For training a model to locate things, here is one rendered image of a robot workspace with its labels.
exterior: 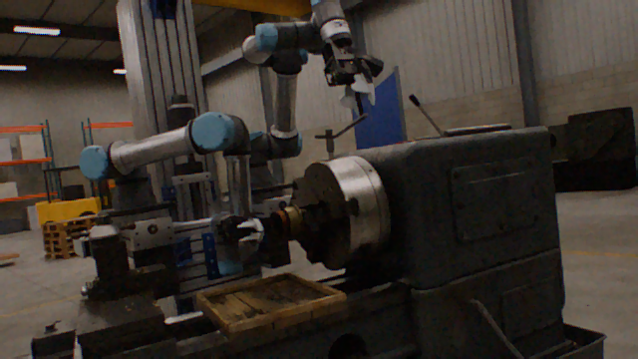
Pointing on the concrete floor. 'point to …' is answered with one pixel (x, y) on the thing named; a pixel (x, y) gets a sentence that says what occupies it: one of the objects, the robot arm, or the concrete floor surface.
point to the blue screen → (382, 116)
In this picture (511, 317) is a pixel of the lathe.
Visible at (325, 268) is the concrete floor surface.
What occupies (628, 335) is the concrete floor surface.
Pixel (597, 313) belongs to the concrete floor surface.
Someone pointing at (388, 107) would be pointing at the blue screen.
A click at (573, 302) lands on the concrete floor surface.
